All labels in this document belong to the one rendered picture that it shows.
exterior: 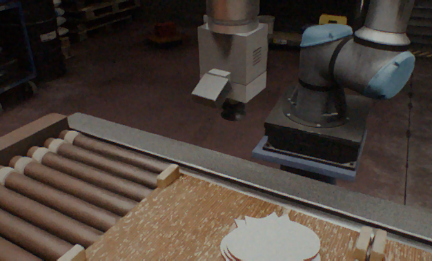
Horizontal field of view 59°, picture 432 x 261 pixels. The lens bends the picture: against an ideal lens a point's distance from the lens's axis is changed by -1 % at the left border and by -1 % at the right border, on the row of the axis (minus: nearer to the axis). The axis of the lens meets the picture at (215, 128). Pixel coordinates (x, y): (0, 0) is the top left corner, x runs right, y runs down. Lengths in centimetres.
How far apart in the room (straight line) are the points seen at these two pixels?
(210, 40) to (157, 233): 34
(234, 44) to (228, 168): 40
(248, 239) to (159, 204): 21
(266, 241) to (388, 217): 28
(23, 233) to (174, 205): 28
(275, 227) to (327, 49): 46
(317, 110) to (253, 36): 48
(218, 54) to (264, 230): 29
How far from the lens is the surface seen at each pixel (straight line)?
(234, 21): 54
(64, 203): 84
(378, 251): 67
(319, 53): 95
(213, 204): 75
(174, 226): 70
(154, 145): 98
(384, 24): 88
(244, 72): 55
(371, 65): 88
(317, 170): 101
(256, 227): 65
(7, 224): 83
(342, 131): 100
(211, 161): 91
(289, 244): 63
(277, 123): 100
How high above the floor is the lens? 141
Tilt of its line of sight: 28 degrees down
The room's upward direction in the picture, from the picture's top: straight up
